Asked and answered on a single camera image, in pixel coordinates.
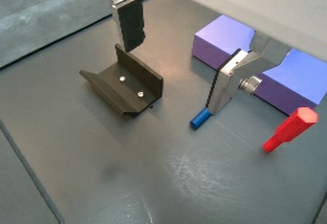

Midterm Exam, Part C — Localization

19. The red peg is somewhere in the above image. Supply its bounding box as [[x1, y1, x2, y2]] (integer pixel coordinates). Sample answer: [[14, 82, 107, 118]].
[[262, 107, 318, 152]]

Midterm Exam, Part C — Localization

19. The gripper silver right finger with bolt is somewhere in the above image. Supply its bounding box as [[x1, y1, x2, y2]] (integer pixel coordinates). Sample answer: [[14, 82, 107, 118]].
[[206, 32, 292, 115]]

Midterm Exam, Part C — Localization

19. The blue peg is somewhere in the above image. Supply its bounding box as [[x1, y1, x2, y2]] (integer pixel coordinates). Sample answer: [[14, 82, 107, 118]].
[[192, 108, 213, 130]]

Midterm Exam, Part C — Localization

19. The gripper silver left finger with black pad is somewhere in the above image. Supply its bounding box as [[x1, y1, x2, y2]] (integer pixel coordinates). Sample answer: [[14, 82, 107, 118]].
[[110, 0, 146, 52]]

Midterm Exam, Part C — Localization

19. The black angled fixture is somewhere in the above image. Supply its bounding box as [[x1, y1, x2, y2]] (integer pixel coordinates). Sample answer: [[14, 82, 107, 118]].
[[79, 44, 165, 117]]

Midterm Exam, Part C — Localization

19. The purple base block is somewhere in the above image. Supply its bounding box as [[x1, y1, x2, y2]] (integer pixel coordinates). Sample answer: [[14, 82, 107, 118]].
[[193, 16, 327, 115]]

